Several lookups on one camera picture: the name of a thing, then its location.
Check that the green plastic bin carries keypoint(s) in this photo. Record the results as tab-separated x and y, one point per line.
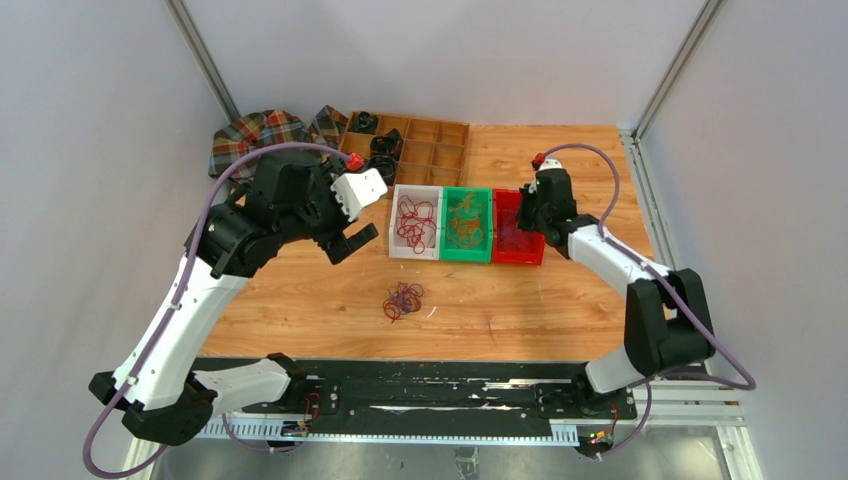
467	229

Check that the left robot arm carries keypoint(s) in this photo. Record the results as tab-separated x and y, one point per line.
293	196

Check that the aluminium frame post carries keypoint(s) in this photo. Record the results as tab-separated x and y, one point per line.
185	23
698	29

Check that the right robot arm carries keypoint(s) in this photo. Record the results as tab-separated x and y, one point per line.
657	335

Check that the rolled dark cloth middle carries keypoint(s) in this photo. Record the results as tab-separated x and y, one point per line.
389	144

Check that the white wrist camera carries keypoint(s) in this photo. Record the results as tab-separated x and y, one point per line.
550	162
356	191

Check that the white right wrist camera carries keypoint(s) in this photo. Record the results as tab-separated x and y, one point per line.
550	162

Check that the red plastic bin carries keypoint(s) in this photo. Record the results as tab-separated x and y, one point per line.
512	245

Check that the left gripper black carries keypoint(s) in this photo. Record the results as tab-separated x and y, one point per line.
335	242

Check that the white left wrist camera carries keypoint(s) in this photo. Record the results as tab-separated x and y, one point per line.
356	191

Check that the wooden compartment tray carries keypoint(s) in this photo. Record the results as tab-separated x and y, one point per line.
434	151

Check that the plaid cloth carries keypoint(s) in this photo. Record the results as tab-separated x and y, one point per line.
270	127

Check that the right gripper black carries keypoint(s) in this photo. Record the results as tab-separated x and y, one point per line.
528	194

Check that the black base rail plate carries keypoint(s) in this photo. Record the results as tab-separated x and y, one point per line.
446	398

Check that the white plastic bin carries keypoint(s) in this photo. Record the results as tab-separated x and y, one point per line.
415	222

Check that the left aluminium frame post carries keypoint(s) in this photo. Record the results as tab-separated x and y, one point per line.
185	23

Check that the rolled dark floral cloth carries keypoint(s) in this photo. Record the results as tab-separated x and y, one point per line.
386	166

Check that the right aluminium frame post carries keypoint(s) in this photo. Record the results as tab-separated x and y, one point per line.
698	29

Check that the rolled dark cloth top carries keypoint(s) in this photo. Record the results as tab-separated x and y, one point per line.
364	122

